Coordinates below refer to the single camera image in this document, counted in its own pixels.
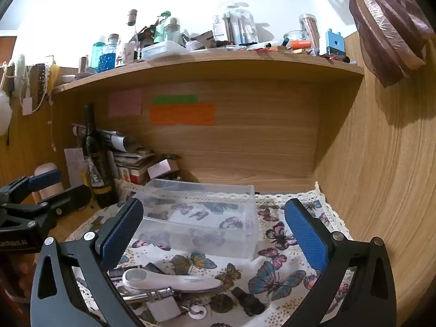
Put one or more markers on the butterfly print table cloth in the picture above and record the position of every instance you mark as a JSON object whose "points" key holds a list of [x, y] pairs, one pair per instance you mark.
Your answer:
{"points": [[272, 281]]}

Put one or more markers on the pink cup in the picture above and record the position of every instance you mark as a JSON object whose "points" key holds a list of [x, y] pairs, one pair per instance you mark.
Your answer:
{"points": [[51, 195]]}

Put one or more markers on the brown hanging bag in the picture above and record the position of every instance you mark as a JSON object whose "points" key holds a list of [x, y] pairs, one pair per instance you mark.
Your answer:
{"points": [[388, 24]]}

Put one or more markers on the wooden shelf board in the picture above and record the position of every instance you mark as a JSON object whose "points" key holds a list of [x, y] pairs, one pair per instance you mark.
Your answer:
{"points": [[218, 70]]}

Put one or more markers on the blue box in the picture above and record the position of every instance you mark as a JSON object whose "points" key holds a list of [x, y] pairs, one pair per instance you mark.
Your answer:
{"points": [[334, 43]]}

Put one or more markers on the white paper note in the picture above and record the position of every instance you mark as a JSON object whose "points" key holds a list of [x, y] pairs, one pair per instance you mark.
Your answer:
{"points": [[73, 165]]}

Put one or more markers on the orange marker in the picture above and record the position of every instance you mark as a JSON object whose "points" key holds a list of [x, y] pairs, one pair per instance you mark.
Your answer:
{"points": [[300, 44]]}

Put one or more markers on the brown round shell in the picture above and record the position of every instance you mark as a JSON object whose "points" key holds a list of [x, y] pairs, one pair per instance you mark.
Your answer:
{"points": [[222, 304]]}

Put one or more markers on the white paper tag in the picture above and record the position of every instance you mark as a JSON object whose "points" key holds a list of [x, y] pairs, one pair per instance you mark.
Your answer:
{"points": [[27, 105]]}

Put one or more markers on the clear package of brushes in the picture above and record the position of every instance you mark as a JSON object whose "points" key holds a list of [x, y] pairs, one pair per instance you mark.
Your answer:
{"points": [[235, 24]]}

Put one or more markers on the clear glass bottle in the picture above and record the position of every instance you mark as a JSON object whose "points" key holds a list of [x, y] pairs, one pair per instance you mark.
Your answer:
{"points": [[171, 30]]}

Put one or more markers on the green pump bottle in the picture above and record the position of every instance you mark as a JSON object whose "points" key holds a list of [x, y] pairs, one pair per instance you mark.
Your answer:
{"points": [[160, 29]]}

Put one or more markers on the small white cardboard box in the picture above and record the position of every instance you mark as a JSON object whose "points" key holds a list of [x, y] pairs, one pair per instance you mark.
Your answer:
{"points": [[163, 168]]}

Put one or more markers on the white fluffy pompom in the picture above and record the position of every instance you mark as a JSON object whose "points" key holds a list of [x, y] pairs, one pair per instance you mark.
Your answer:
{"points": [[4, 109]]}

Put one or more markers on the white patterned mug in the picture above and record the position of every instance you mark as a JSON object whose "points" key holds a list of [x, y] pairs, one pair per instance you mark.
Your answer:
{"points": [[125, 54]]}

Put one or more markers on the orange sticky note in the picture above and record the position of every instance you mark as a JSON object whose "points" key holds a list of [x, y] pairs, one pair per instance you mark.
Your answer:
{"points": [[182, 114]]}

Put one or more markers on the silver padlock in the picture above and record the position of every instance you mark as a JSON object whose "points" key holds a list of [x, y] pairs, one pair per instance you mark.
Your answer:
{"points": [[162, 309]]}

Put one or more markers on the dark wine bottle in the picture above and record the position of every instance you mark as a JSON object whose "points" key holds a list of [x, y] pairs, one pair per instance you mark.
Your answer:
{"points": [[97, 163]]}

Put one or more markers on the clear bottle with blue beads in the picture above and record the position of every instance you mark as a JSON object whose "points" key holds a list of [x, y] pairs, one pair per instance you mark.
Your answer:
{"points": [[109, 54]]}

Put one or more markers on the white handheld magnifier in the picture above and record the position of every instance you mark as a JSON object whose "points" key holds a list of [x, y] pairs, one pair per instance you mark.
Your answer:
{"points": [[170, 281]]}

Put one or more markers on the stack of books and magazines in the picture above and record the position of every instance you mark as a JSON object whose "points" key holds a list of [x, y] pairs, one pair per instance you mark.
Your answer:
{"points": [[131, 158]]}

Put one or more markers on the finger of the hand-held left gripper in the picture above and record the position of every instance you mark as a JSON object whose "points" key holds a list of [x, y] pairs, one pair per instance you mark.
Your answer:
{"points": [[73, 197], [46, 179]]}

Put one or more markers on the pink sticky note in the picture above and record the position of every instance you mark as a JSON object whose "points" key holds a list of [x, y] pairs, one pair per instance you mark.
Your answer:
{"points": [[125, 103]]}

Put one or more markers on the glass jar with brown contents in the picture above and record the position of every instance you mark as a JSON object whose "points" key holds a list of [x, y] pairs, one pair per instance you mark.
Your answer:
{"points": [[308, 30]]}

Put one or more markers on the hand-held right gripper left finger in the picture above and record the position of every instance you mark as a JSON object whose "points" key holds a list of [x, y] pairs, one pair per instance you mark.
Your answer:
{"points": [[120, 233]]}

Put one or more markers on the clear lidded plastic box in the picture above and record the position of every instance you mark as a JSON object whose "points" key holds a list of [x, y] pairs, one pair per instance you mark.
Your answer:
{"points": [[164, 49]]}

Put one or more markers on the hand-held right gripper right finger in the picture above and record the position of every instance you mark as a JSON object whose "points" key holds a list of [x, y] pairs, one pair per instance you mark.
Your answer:
{"points": [[306, 236]]}

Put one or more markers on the clear plastic storage box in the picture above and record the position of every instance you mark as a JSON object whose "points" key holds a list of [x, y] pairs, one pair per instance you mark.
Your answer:
{"points": [[201, 218]]}

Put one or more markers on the chrome metal tool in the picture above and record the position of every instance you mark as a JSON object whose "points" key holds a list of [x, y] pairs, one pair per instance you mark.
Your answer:
{"points": [[151, 294]]}

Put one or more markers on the green sticky note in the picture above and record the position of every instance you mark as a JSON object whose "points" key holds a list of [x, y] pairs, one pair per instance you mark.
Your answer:
{"points": [[175, 99]]}

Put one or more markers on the teal plastic bottle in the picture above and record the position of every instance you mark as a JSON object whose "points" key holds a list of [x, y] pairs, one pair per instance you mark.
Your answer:
{"points": [[96, 52]]}

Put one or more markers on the hanging lace ribbons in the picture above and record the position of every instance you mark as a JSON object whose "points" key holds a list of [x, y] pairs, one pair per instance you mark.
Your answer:
{"points": [[42, 78]]}

